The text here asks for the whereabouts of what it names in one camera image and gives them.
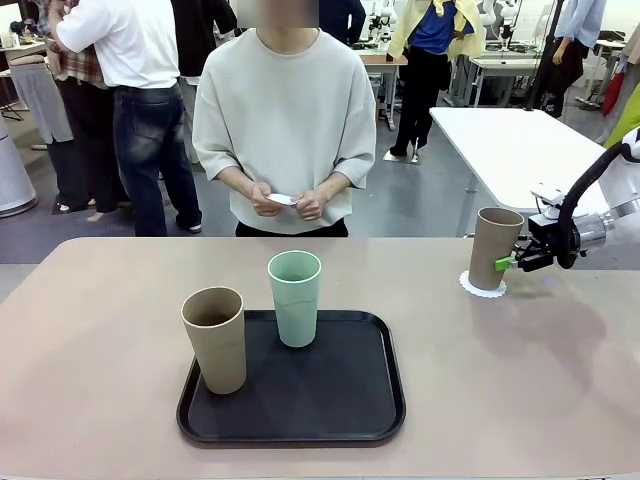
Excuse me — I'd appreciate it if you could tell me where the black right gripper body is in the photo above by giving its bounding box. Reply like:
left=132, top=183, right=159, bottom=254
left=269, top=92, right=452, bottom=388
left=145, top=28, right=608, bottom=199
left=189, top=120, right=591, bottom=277
left=527, top=213, right=560, bottom=262

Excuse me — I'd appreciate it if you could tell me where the brown tall cup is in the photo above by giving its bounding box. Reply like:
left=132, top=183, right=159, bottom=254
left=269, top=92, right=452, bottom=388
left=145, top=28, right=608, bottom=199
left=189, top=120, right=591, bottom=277
left=467, top=207, right=525, bottom=292
left=180, top=286, right=248, bottom=396

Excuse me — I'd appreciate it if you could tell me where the white scalloped paper coaster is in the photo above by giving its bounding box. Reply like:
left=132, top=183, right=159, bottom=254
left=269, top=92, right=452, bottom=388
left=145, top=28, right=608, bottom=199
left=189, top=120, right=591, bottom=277
left=458, top=269, right=507, bottom=300

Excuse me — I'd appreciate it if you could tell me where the mint green tall cup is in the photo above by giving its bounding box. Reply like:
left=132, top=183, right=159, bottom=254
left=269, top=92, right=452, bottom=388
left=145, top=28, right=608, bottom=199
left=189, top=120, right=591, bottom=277
left=267, top=250, right=322, bottom=349

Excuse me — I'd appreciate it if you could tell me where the person's left forearm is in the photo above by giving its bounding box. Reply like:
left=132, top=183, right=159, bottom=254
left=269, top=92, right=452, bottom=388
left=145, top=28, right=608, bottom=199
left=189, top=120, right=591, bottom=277
left=314, top=172, right=349, bottom=201

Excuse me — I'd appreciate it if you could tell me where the person's right forearm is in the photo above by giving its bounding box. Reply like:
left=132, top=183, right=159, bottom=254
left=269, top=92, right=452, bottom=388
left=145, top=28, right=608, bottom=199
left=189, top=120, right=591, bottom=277
left=219, top=167, right=264, bottom=199

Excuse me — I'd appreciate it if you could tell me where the person's left hand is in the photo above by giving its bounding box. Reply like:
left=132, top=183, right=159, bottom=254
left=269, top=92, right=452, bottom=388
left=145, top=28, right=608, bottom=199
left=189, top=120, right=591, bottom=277
left=295, top=188, right=329, bottom=222

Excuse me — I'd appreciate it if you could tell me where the person's right hand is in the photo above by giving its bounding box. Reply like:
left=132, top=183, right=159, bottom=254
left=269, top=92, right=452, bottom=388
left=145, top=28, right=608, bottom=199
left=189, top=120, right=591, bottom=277
left=251, top=182, right=286, bottom=219

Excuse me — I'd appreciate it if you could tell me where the white folding table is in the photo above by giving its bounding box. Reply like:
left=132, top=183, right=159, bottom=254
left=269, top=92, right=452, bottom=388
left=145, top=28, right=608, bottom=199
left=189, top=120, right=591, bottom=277
left=428, top=106, right=624, bottom=239

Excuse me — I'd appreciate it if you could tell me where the person in lime green trousers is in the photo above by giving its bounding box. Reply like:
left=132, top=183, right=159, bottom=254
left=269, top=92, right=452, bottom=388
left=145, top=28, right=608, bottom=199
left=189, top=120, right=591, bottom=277
left=602, top=49, right=640, bottom=149

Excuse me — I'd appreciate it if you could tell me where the grey background desk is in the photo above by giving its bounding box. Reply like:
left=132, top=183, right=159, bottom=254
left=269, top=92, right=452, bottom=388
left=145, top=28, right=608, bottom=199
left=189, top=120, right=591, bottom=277
left=469, top=54, right=544, bottom=109

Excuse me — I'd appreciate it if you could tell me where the person in yellow jacket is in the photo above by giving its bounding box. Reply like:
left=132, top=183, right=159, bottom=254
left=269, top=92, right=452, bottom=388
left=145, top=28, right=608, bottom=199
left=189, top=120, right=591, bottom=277
left=387, top=0, right=486, bottom=159

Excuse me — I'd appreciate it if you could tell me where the person in light blue shirt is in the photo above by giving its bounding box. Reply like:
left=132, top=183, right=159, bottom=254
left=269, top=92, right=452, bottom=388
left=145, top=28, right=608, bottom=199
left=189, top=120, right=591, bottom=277
left=542, top=0, right=609, bottom=119

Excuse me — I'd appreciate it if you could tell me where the wooden top desk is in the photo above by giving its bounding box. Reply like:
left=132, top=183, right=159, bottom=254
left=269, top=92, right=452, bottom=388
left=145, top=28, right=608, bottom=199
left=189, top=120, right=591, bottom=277
left=357, top=52, right=409, bottom=132

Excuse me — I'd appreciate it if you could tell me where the black plastic tray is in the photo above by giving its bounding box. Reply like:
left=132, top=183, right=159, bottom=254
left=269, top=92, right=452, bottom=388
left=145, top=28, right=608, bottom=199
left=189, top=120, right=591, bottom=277
left=176, top=309, right=407, bottom=448

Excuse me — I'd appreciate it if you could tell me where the person in beige t-shirt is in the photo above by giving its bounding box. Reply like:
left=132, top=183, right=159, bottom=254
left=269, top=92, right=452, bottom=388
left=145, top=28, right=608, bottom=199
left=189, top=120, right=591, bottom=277
left=192, top=0, right=377, bottom=239

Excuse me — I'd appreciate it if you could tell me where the person in black top white trousers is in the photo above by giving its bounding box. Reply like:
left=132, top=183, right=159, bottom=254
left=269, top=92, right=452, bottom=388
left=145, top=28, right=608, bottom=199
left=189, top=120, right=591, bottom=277
left=172, top=0, right=239, bottom=166

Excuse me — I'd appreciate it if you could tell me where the person in white shirt and jeans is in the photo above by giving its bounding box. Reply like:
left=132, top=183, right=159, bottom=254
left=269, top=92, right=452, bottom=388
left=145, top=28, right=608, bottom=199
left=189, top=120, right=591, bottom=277
left=52, top=0, right=204, bottom=237

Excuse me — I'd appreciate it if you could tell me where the person in red plaid shirt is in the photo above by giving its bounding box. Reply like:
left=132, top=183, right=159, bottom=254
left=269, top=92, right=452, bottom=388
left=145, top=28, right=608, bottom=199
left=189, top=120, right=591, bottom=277
left=47, top=0, right=132, bottom=216

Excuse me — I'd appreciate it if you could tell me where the white cylindrical base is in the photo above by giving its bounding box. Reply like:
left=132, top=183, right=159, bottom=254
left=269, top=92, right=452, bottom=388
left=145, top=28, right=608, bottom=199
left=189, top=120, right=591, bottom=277
left=0, top=117, right=39, bottom=219

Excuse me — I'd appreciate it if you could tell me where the black cable sleeve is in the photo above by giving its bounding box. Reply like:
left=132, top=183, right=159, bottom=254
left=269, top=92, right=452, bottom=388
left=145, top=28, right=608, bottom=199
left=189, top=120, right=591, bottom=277
left=556, top=143, right=630, bottom=270

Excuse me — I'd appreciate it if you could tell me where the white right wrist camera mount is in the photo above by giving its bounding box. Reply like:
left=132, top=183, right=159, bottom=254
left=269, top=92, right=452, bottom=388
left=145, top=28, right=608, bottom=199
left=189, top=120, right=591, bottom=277
left=529, top=182, right=566, bottom=220

